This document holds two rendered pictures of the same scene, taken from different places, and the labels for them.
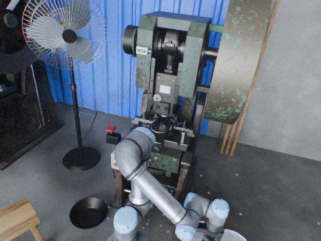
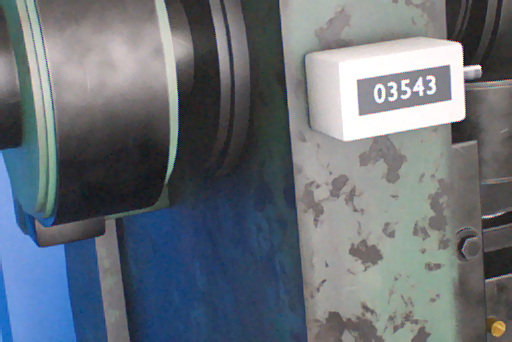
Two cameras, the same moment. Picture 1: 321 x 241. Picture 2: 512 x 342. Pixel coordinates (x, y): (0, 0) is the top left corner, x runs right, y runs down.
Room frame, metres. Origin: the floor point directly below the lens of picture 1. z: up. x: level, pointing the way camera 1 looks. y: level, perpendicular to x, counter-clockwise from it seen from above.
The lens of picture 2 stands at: (0.97, 0.51, 1.41)
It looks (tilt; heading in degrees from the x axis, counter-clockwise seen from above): 13 degrees down; 325
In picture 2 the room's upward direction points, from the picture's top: 5 degrees counter-clockwise
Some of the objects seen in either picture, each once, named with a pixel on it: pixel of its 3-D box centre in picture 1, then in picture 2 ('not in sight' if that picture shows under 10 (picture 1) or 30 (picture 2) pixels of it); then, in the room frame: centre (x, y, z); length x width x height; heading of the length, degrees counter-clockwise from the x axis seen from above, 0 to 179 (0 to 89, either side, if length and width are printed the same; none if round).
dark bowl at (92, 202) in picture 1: (89, 214); not in sight; (1.13, 0.49, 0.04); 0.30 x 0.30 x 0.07
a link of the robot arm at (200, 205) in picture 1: (196, 206); not in sight; (0.68, -0.20, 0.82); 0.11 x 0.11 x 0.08; 67
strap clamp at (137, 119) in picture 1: (143, 117); not in sight; (1.53, 0.15, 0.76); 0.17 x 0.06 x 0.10; 78
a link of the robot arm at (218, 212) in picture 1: (218, 212); not in sight; (0.66, -0.30, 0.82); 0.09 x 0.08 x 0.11; 67
